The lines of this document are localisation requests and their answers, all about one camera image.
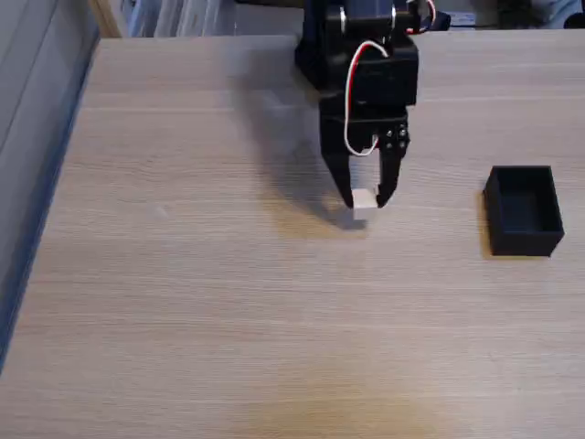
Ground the black open box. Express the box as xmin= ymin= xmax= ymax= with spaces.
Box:
xmin=483 ymin=165 xmax=567 ymax=258

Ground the light wooden beam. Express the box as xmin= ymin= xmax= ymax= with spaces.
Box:
xmin=88 ymin=0 xmax=123 ymax=39

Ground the white and red servo cable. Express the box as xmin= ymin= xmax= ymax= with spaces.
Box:
xmin=343 ymin=39 xmax=391 ymax=158

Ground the white cube block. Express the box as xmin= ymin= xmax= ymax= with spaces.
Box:
xmin=351 ymin=187 xmax=379 ymax=222

